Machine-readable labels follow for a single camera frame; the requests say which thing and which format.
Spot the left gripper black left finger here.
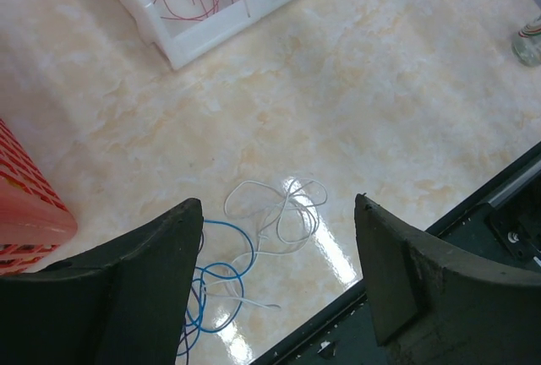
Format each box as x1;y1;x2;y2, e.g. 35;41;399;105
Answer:
1;198;203;364

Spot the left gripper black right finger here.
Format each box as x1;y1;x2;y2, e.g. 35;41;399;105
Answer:
354;194;540;364

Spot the blue cable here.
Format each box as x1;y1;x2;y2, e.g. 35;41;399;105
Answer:
176;220;255;357

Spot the white cable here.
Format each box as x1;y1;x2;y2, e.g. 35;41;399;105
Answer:
202;177;329;311

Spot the red plastic basket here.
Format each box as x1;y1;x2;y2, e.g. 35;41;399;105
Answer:
1;123;78;276

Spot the clear plastic bottle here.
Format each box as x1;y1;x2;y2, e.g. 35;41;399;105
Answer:
511;16;541;68

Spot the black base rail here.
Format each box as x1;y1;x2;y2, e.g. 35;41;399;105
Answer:
260;146;540;364

